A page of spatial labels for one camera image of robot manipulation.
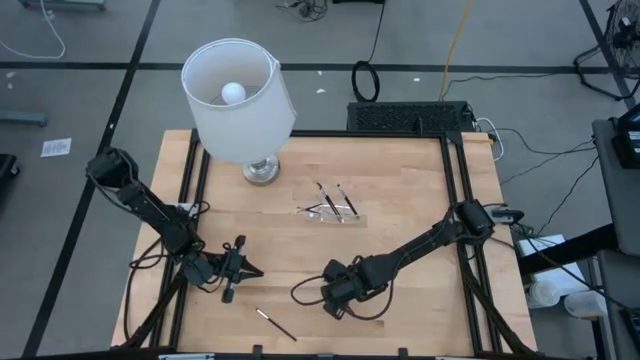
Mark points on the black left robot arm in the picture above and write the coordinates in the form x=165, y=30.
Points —
x=150, y=207

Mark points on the white roll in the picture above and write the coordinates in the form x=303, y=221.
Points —
x=544, y=295
x=585, y=305

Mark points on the gray cart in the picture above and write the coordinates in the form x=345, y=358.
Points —
x=620, y=200

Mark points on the black floor object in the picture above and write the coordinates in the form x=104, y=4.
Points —
x=7, y=167

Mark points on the white box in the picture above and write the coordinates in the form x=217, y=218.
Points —
x=570, y=280

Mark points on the paper sheet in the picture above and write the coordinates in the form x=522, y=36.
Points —
x=56, y=148

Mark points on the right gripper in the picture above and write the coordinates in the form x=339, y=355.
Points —
x=342, y=290

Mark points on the black device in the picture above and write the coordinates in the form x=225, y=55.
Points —
x=627, y=145

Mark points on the table lamp white shade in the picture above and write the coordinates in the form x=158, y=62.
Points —
x=250, y=130

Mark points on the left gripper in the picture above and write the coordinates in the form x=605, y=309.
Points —
x=235, y=267

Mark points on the makeup brush wide silver ferrule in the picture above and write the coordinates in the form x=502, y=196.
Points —
x=310, y=207

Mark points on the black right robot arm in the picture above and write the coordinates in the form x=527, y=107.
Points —
x=425, y=240

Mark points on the gray camera box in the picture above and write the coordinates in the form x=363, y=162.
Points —
x=507, y=216

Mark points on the black aluminium rig frame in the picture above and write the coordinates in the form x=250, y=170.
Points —
x=320, y=134

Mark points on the black computer case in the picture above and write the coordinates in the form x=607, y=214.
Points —
x=410, y=117

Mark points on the clear acrylic organizer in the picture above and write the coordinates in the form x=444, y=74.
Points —
x=350, y=219

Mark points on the black rail clip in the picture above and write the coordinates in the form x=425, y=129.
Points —
x=257, y=350
x=403, y=352

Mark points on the black floor fan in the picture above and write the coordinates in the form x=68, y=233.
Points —
x=625, y=30

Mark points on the gray floor bar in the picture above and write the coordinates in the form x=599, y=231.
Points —
x=22, y=119
x=62, y=4

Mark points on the black beam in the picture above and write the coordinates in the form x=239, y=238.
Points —
x=575, y=247

